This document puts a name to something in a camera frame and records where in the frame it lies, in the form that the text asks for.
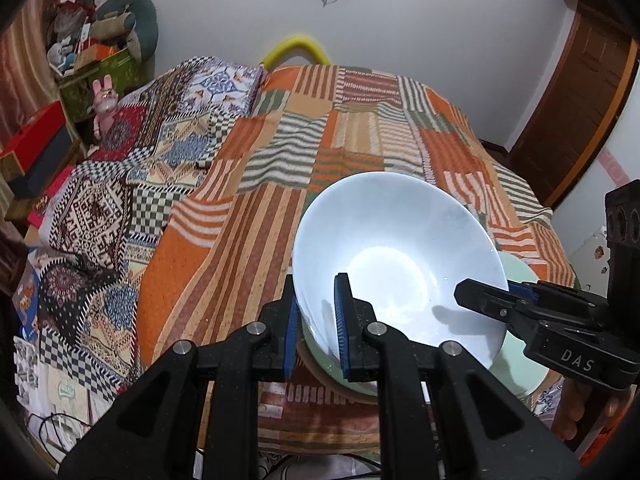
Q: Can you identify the dark blue box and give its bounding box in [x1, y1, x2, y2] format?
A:
[10, 125, 85, 207]

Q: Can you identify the pink bunny toy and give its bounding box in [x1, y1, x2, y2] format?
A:
[92, 74, 121, 137]

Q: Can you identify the pink striped curtain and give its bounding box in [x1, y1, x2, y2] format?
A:
[0, 0, 63, 128]

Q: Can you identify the wooden door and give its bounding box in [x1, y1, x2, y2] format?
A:
[505, 0, 640, 211]

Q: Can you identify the pale green bowl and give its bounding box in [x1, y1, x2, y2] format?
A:
[300, 330, 381, 396]

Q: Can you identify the pale green plate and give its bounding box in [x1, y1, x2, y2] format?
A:
[492, 252, 551, 398]

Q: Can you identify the blue patterned quilt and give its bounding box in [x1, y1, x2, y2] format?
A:
[15, 55, 266, 401]

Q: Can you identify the black floor cable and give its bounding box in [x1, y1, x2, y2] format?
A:
[30, 411, 96, 461]

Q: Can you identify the person's right hand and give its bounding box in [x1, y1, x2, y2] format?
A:
[552, 379, 627, 446]

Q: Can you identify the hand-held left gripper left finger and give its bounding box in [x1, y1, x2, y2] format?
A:
[57, 275, 301, 480]

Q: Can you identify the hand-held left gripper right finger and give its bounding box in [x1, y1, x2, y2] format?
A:
[334, 272, 586, 480]

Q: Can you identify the orange striped patchwork blanket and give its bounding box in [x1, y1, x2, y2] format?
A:
[135, 62, 576, 456]

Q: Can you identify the red box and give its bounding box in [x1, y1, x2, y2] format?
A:
[0, 102, 68, 181]

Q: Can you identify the pile of assorted toys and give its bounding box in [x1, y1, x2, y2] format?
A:
[46, 0, 101, 76]

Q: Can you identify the white bowl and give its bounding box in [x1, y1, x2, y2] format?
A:
[291, 171, 510, 371]

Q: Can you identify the yellow foam tube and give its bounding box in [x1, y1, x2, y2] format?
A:
[262, 35, 335, 72]

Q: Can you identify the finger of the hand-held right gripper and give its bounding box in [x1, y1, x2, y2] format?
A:
[454, 278, 539, 333]
[509, 281, 609, 312]

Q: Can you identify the green cardboard box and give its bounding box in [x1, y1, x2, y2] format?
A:
[57, 47, 153, 121]

